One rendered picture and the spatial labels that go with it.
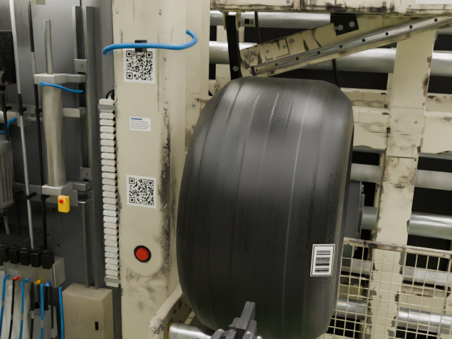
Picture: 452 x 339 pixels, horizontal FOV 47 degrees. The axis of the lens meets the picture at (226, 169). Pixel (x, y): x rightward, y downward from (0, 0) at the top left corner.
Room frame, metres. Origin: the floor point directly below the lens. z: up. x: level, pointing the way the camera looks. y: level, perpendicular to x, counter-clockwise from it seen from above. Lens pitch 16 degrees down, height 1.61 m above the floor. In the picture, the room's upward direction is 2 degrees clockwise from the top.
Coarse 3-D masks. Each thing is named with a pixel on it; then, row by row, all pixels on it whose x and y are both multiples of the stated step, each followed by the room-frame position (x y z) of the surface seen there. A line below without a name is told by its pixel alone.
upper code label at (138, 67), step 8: (128, 48) 1.16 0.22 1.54; (152, 48) 1.14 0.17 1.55; (128, 56) 1.16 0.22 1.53; (136, 56) 1.15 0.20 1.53; (144, 56) 1.15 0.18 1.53; (152, 56) 1.14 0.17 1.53; (128, 64) 1.16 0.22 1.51; (136, 64) 1.15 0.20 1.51; (144, 64) 1.15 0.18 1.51; (152, 64) 1.14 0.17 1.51; (128, 72) 1.16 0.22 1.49; (136, 72) 1.15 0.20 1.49; (144, 72) 1.15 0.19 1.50; (152, 72) 1.14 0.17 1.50; (128, 80) 1.16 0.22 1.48; (136, 80) 1.15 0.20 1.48; (144, 80) 1.15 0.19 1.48; (152, 80) 1.14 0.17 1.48
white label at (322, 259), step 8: (320, 248) 0.85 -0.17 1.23; (328, 248) 0.85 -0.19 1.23; (312, 256) 0.84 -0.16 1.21; (320, 256) 0.85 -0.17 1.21; (328, 256) 0.85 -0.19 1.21; (312, 264) 0.84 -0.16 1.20; (320, 264) 0.85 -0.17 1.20; (328, 264) 0.85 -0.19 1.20; (312, 272) 0.84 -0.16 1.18; (320, 272) 0.84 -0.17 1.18; (328, 272) 0.85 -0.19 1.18
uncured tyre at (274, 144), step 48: (240, 96) 1.05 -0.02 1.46; (288, 96) 1.04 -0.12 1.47; (336, 96) 1.06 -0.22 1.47; (192, 144) 1.00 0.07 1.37; (240, 144) 0.95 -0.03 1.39; (288, 144) 0.93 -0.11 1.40; (336, 144) 0.95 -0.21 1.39; (192, 192) 0.92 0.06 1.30; (240, 192) 0.89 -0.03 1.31; (288, 192) 0.88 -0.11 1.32; (336, 192) 0.90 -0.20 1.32; (192, 240) 0.90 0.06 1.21; (240, 240) 0.87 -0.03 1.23; (288, 240) 0.85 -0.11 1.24; (336, 240) 0.89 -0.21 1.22; (192, 288) 0.91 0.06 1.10; (240, 288) 0.87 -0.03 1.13; (288, 288) 0.85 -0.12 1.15; (336, 288) 1.15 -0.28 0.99; (288, 336) 0.90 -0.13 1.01
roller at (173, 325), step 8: (168, 328) 1.06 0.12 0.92; (176, 328) 1.06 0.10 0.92; (184, 328) 1.06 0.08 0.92; (192, 328) 1.05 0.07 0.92; (200, 328) 1.06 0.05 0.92; (208, 328) 1.06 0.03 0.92; (168, 336) 1.05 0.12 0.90; (176, 336) 1.05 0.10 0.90; (184, 336) 1.04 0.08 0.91; (192, 336) 1.04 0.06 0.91; (200, 336) 1.04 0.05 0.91; (208, 336) 1.03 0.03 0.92
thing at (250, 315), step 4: (252, 304) 0.78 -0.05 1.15; (252, 308) 0.77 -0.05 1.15; (248, 312) 0.76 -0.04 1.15; (252, 312) 0.76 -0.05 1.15; (248, 316) 0.75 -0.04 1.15; (252, 316) 0.76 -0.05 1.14; (244, 320) 0.74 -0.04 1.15; (248, 320) 0.74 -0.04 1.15; (244, 324) 0.73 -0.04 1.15; (248, 324) 0.73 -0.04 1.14; (244, 328) 0.72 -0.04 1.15; (244, 332) 0.72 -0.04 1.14
